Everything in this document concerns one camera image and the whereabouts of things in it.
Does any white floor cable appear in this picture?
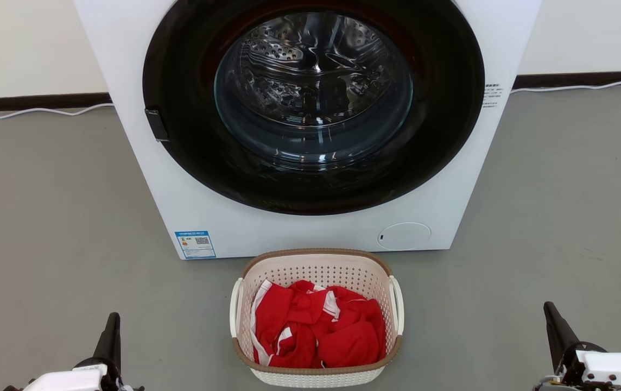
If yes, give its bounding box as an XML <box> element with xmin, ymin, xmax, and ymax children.
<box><xmin>0</xmin><ymin>103</ymin><xmax>115</xmax><ymax>120</ymax></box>
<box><xmin>510</xmin><ymin>80</ymin><xmax>621</xmax><ymax>95</ymax></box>

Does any blue energy label sticker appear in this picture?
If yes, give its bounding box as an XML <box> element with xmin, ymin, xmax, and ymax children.
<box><xmin>175</xmin><ymin>231</ymin><xmax>217</xmax><ymax>260</ymax></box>

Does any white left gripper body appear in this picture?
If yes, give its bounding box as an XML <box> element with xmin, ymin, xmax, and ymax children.
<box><xmin>4</xmin><ymin>363</ymin><xmax>144</xmax><ymax>391</ymax></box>

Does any beige perforated plastic laundry basket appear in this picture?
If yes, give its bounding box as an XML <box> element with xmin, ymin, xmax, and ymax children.
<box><xmin>229</xmin><ymin>248</ymin><xmax>405</xmax><ymax>388</ymax></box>

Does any round white filter cover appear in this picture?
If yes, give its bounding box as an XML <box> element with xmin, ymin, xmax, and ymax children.
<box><xmin>377</xmin><ymin>222</ymin><xmax>432</xmax><ymax>251</ymax></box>

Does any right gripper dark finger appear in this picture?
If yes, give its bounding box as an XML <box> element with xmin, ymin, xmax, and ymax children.
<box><xmin>542</xmin><ymin>301</ymin><xmax>580</xmax><ymax>376</ymax></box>

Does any small printed text label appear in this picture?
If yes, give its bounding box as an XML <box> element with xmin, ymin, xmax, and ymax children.
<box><xmin>482</xmin><ymin>83</ymin><xmax>503</xmax><ymax>110</ymax></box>

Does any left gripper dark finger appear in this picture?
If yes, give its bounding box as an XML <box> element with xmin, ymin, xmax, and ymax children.
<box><xmin>74</xmin><ymin>312</ymin><xmax>122</xmax><ymax>381</ymax></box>

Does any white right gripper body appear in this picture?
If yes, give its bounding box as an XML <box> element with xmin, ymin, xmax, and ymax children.
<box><xmin>533</xmin><ymin>342</ymin><xmax>621</xmax><ymax>391</ymax></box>

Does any black round glass washer door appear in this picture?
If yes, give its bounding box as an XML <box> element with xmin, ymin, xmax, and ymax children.
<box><xmin>142</xmin><ymin>0</ymin><xmax>486</xmax><ymax>216</ymax></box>

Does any white front-load washing machine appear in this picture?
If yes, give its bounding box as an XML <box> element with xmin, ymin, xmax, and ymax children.
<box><xmin>73</xmin><ymin>0</ymin><xmax>543</xmax><ymax>260</ymax></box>

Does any red garment with white trim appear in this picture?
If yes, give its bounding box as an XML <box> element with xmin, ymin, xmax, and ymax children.
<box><xmin>250</xmin><ymin>280</ymin><xmax>387</xmax><ymax>370</ymax></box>

